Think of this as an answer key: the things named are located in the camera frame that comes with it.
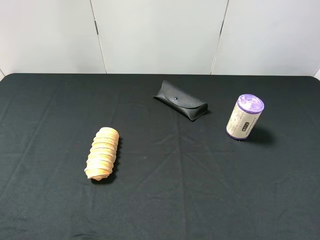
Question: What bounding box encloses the purple trash bag roll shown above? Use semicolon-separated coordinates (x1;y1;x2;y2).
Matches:
226;94;265;140

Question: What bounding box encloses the tan spiral bread loaf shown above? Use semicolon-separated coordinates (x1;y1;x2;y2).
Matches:
84;127;120;181

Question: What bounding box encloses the black glasses case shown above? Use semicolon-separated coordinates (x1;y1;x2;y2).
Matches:
153;80;208;121

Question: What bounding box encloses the black tablecloth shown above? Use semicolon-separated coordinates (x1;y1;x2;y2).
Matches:
0;73;320;240

